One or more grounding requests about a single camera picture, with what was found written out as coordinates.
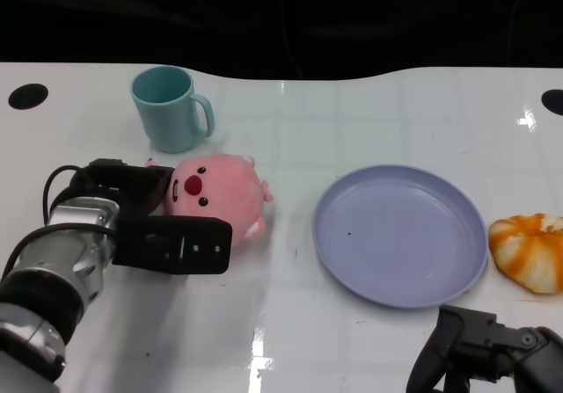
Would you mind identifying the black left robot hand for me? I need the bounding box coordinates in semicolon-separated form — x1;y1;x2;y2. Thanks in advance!
69;158;234;277

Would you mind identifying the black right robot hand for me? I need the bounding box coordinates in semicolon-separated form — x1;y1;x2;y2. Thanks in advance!
405;303;563;393

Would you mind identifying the pink plush beaver doll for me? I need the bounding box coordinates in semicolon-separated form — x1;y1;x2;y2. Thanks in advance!
144;152;275;250

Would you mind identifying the lavender plastic plate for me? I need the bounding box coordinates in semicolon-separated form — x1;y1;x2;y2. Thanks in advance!
311;164;490;310

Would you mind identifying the orange striped toy bread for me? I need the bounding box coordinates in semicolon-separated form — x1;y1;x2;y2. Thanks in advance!
487;212;563;296

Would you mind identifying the light blue plastic mug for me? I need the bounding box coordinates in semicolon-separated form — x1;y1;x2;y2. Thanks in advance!
129;65;216;155

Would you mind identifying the black round table grommet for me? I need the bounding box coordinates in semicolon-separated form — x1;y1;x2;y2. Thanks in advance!
7;83;49;112
539;88;563;117

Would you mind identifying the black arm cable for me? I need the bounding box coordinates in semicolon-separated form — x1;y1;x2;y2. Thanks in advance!
41;164;90;228

